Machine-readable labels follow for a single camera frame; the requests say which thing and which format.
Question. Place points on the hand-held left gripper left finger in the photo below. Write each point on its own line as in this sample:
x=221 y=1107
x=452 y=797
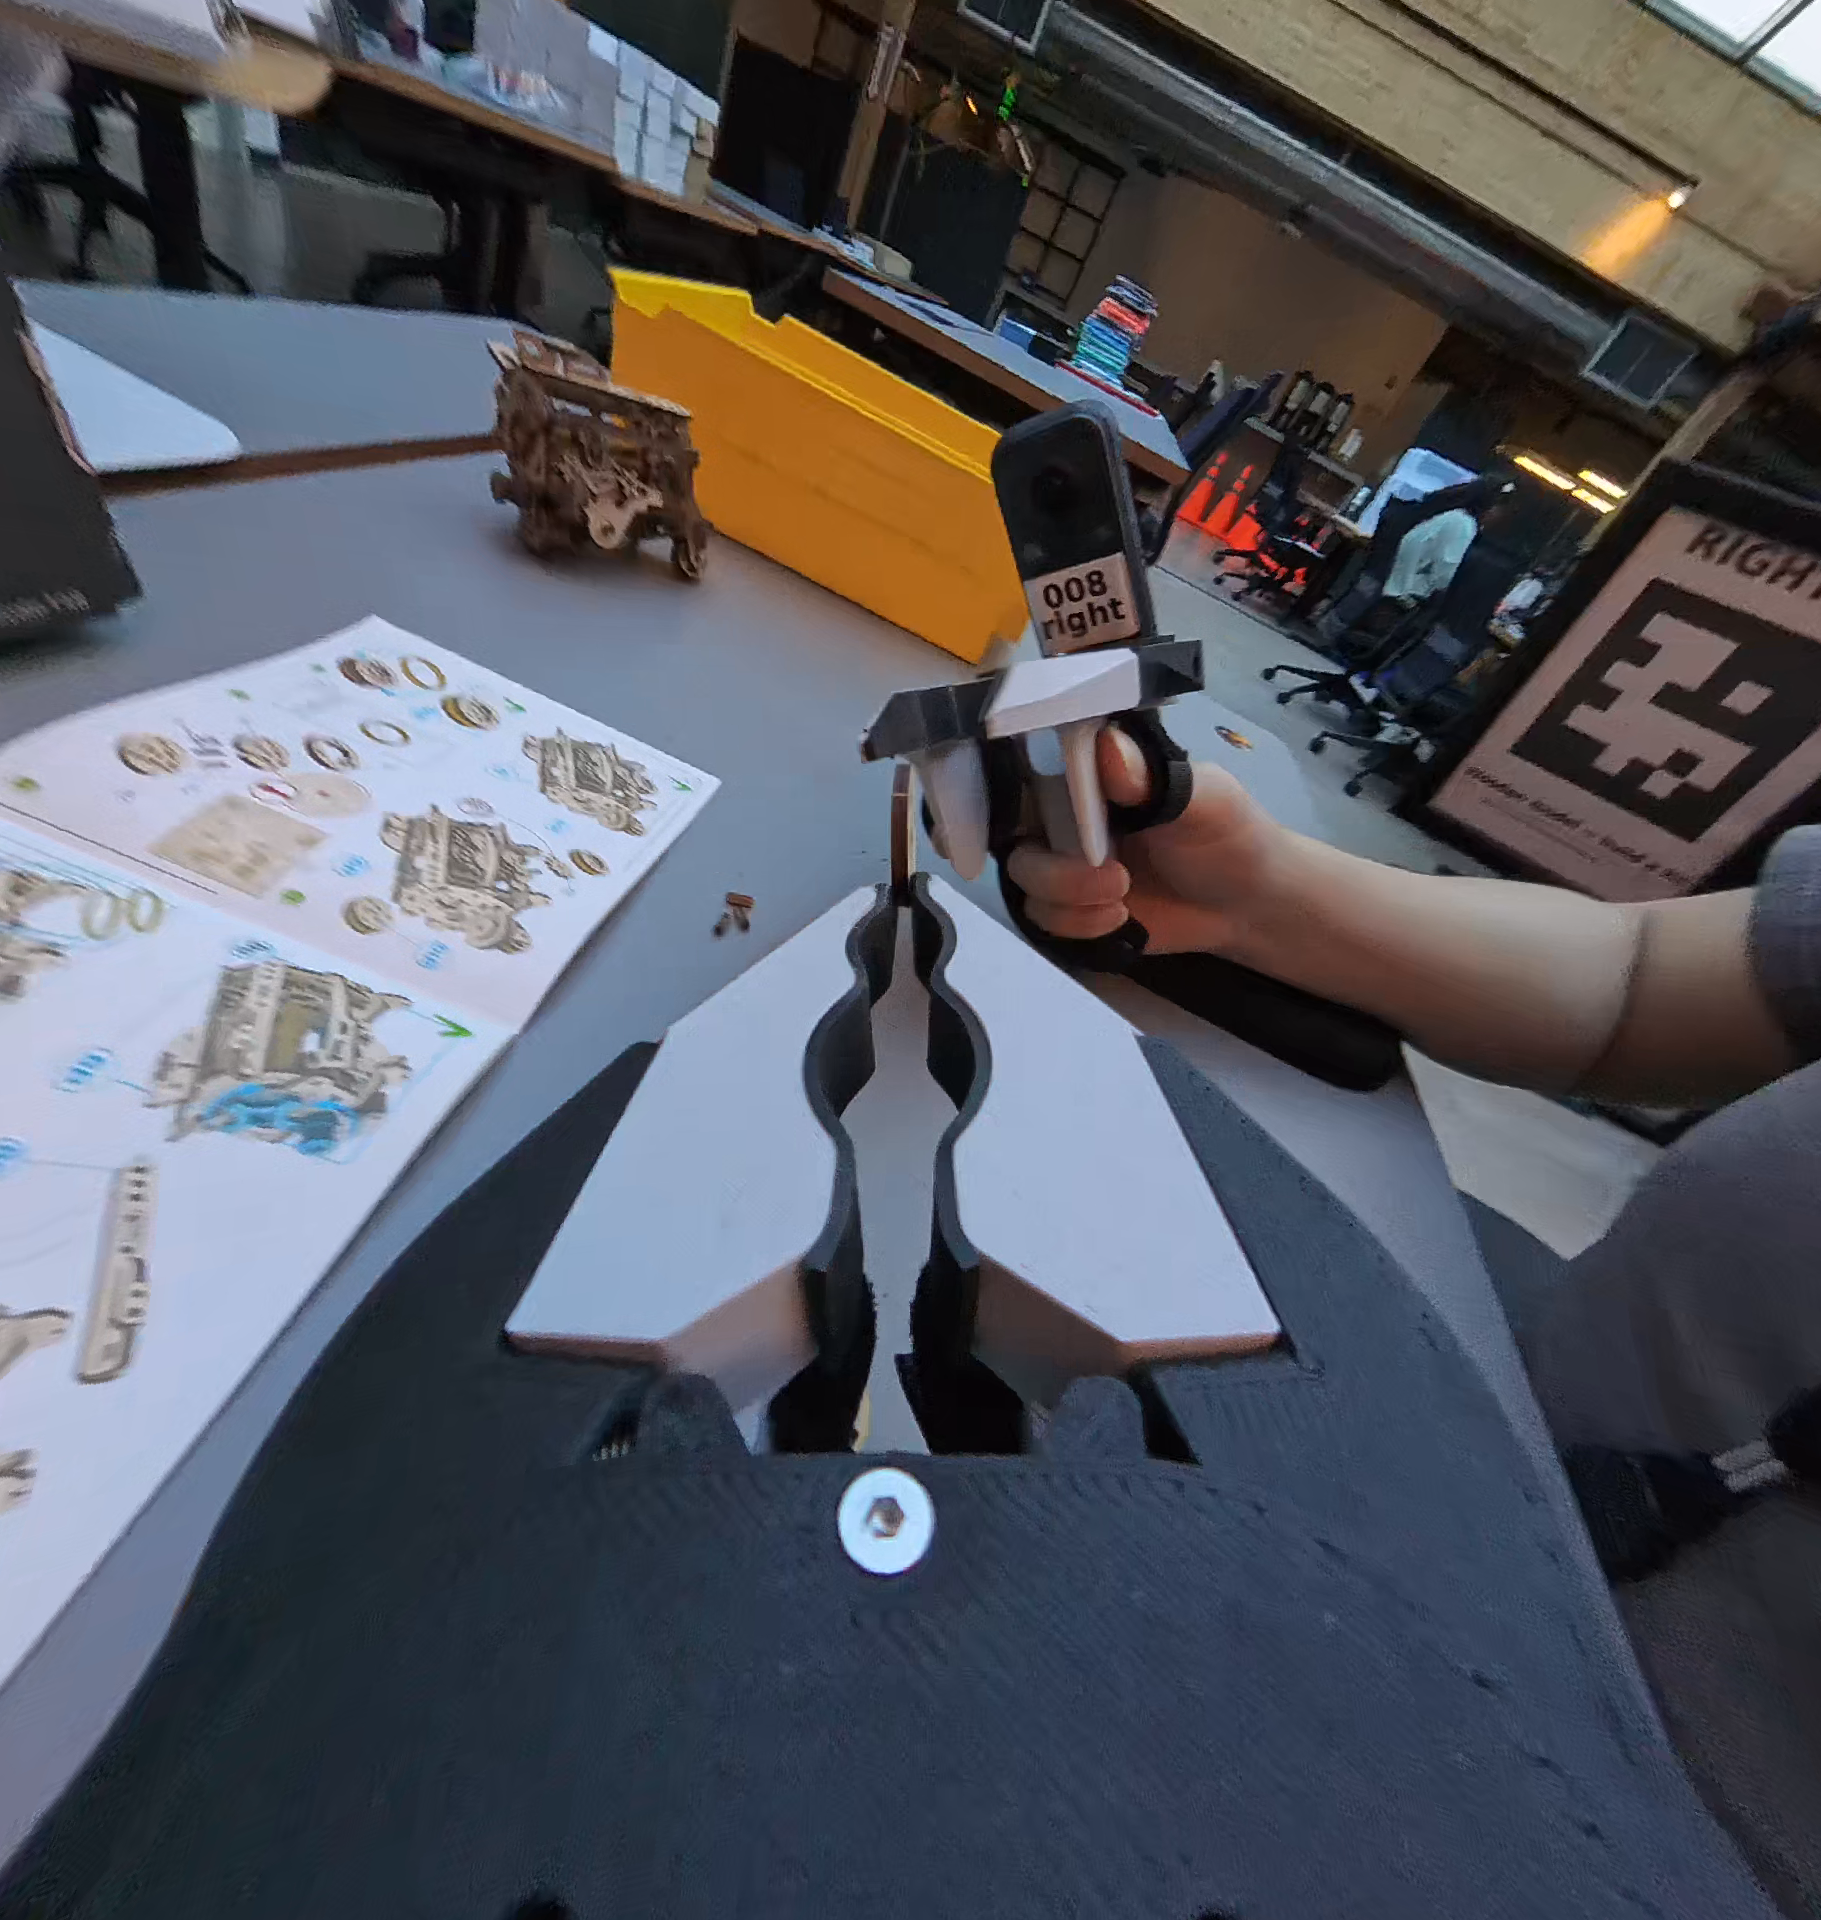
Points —
x=686 y=1201

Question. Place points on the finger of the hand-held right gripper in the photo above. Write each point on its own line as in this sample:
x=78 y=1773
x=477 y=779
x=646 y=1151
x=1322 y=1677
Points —
x=1075 y=691
x=959 y=818

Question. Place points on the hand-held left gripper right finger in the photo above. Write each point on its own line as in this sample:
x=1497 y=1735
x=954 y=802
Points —
x=1135 y=1201

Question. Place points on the small wooden wheel disc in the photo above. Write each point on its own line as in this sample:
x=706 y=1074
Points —
x=905 y=825

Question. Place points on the person's right forearm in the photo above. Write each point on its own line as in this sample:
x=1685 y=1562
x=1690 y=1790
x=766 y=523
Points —
x=1526 y=974

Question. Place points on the grey desk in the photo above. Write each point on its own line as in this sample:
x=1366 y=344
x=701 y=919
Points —
x=701 y=721

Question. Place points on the person's right hand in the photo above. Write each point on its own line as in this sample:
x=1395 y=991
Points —
x=1195 y=885

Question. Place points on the orange traffic cone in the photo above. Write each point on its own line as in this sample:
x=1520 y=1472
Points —
x=1235 y=519
x=1201 y=495

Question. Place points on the long wooden table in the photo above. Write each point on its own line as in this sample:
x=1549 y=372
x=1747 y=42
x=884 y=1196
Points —
x=1002 y=374

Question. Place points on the stack of colourful boxes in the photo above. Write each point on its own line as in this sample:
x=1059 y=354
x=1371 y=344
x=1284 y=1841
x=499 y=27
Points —
x=1115 y=339

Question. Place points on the yellow plastic bin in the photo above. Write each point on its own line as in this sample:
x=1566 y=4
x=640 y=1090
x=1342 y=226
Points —
x=836 y=464

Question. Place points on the black office chair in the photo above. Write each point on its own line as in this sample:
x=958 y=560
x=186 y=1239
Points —
x=1389 y=705

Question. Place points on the instruction booklet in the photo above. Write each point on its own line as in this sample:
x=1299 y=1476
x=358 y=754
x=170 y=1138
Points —
x=251 y=1244

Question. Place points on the wooden model car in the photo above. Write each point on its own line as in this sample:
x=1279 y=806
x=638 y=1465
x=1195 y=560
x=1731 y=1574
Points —
x=596 y=464

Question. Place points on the stack of white boxes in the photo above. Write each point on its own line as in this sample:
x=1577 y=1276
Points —
x=663 y=120

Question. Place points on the person's t-shirt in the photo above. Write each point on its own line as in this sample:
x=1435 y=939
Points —
x=1720 y=1274

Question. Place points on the framed marker sign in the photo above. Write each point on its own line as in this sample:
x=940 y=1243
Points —
x=1675 y=705

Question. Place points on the black cardboard box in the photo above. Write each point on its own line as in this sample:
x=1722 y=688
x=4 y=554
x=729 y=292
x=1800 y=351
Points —
x=25 y=495

